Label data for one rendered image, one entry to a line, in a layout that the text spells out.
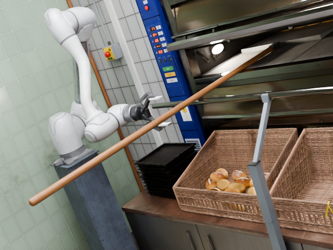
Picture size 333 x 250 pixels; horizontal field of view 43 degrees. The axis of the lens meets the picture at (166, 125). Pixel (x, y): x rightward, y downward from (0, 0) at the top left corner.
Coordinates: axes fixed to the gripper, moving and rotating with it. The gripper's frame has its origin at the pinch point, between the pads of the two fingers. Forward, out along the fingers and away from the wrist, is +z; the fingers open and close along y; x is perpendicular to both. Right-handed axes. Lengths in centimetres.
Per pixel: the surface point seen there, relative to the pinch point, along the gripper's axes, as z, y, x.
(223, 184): -3, 56, -27
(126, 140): 8.0, 0.0, 31.6
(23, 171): -115, 24, 30
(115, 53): -81, -25, -48
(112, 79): -102, -7, -53
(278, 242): 47, 62, 4
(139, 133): 8.0, 0.2, 24.1
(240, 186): 9, 55, -26
